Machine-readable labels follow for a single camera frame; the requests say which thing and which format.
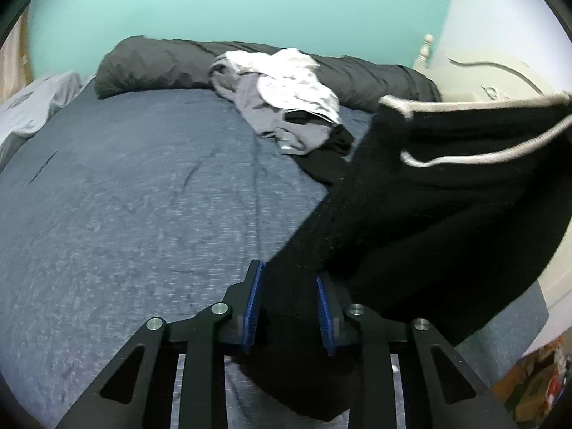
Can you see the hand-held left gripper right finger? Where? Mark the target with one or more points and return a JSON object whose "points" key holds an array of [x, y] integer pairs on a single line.
{"points": [[325, 317]]}

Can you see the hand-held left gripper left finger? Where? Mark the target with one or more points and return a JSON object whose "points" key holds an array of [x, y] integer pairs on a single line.
{"points": [[252, 306]]}

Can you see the black hoodie with white trim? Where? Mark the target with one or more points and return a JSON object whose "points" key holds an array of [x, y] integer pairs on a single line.
{"points": [[424, 214]]}

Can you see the bed with blue sheet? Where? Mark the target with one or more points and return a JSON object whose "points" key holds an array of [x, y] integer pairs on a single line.
{"points": [[134, 210]]}

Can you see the black garment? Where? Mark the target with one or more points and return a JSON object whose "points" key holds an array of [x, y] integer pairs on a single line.
{"points": [[321, 161]]}

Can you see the colourful clutter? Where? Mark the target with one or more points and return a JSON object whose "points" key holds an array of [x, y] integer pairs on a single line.
{"points": [[536, 380]]}

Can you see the white garment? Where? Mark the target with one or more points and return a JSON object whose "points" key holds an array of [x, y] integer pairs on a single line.
{"points": [[290, 85]]}

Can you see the dark grey bolster pillow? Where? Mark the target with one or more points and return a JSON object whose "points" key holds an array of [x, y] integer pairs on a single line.
{"points": [[147, 67]]}

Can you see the light grey blanket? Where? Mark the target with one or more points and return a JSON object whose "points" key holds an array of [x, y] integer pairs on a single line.
{"points": [[31, 107]]}

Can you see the beige curtain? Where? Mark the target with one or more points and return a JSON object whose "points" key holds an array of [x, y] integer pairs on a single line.
{"points": [[15, 62]]}

